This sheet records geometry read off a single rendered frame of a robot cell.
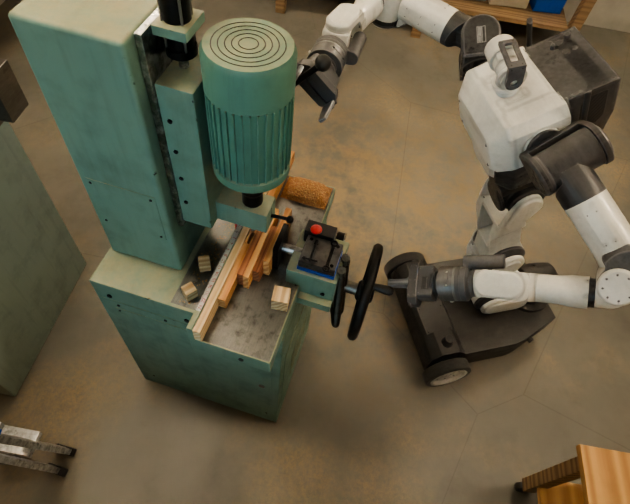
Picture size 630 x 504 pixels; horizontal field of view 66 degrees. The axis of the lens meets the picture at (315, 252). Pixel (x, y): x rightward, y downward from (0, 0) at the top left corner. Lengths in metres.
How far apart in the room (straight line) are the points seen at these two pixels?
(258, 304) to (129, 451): 1.04
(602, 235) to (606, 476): 0.88
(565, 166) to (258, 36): 0.67
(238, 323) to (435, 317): 1.12
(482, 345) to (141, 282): 1.41
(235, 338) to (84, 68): 0.67
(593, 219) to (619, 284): 0.14
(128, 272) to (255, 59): 0.79
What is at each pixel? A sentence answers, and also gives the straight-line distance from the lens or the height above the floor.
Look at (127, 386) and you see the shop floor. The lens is 2.21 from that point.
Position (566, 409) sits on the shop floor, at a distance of 2.47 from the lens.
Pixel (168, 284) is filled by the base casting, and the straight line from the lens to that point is 1.44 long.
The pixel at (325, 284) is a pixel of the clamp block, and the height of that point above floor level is 0.95.
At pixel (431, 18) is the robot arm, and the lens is 1.46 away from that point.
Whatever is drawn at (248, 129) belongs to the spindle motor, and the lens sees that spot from 0.96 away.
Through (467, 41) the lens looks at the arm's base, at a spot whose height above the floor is 1.34.
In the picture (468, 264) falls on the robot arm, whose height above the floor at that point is 1.06.
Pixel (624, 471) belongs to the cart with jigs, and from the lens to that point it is 1.86.
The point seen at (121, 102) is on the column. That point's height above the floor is 1.39.
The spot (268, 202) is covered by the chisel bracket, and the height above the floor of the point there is 1.07.
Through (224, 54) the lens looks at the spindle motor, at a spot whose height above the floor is 1.51.
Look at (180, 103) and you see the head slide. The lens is 1.01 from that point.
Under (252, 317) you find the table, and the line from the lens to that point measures 1.25.
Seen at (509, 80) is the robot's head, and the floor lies 1.41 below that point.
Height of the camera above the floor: 2.02
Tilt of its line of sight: 55 degrees down
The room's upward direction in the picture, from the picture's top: 9 degrees clockwise
